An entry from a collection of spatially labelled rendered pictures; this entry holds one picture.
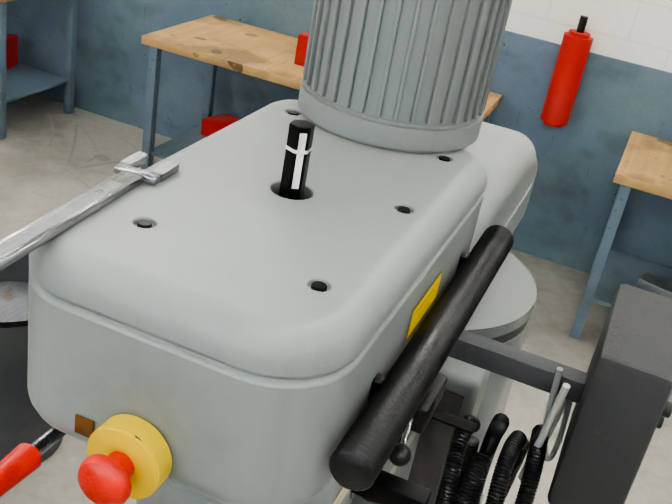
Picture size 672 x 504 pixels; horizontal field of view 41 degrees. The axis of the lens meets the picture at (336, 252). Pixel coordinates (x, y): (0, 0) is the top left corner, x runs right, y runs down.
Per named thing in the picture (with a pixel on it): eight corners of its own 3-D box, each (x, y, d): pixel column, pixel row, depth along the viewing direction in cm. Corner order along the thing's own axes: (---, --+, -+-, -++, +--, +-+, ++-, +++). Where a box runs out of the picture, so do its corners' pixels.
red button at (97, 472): (118, 523, 61) (122, 478, 59) (69, 500, 62) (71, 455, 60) (145, 494, 64) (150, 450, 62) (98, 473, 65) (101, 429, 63)
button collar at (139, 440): (154, 513, 64) (161, 447, 61) (83, 480, 65) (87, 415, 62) (169, 496, 65) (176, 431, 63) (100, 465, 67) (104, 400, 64)
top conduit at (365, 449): (369, 501, 62) (378, 462, 61) (314, 478, 63) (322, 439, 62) (509, 257, 100) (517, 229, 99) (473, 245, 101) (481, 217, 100)
